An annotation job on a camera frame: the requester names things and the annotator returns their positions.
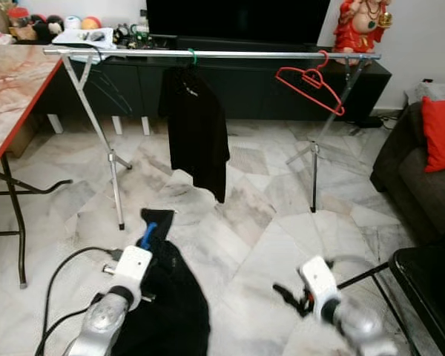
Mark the orange ball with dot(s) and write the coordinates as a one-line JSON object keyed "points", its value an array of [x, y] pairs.
{"points": [[92, 22]]}

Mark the white ball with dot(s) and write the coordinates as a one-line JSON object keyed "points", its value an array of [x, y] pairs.
{"points": [[73, 22]]}

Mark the brown cardboard box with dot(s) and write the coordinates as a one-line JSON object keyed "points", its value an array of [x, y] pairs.
{"points": [[22, 137]]}

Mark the white paper sheet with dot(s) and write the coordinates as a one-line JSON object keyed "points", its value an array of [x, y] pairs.
{"points": [[81, 38]]}

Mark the black soundbar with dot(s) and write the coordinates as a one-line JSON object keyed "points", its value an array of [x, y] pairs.
{"points": [[245, 43]]}

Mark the black flat television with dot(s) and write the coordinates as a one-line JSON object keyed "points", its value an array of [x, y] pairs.
{"points": [[237, 21]]}

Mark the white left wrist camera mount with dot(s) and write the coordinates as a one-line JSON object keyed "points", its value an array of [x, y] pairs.
{"points": [[132, 267]]}

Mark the red cushion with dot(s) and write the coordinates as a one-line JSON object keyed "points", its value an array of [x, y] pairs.
{"points": [[443, 133]]}

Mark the side table with lace cloth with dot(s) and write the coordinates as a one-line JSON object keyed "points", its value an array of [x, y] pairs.
{"points": [[434, 90]]}

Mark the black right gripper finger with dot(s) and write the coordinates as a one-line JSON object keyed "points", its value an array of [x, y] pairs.
{"points": [[285, 292]]}

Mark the black TV cabinet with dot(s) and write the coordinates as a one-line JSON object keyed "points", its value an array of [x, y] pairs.
{"points": [[259, 93]]}

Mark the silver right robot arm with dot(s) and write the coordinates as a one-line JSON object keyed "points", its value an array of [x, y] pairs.
{"points": [[363, 330]]}

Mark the dark brown fabric sofa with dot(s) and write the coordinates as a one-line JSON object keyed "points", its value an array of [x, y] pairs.
{"points": [[415, 185]]}

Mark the green plastic hanger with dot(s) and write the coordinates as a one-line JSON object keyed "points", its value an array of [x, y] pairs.
{"points": [[192, 55]]}

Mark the black shirt with red collar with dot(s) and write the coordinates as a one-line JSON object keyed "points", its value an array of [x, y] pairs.
{"points": [[196, 133]]}

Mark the red laughing Buddha statue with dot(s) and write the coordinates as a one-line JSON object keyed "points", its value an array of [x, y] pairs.
{"points": [[360, 30]]}

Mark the blue plastic hanger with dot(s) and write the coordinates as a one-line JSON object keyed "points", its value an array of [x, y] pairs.
{"points": [[146, 239]]}

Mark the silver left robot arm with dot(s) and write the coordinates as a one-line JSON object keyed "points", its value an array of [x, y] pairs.
{"points": [[100, 326]]}

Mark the silver metal clothes rack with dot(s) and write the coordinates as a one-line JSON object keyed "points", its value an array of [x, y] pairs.
{"points": [[245, 54]]}

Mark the jar with red lid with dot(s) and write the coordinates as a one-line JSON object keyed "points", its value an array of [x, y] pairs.
{"points": [[19, 22]]}

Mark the red plastic hanger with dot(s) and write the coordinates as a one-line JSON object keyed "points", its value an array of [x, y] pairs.
{"points": [[341, 111]]}

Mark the black plush toy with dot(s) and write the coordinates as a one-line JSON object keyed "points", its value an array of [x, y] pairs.
{"points": [[48, 30]]}

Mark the marble pattern folding table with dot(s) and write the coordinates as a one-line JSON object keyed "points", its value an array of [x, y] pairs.
{"points": [[7, 96]]}

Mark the black folding chair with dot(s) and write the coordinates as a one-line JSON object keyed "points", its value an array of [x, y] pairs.
{"points": [[430, 289]]}

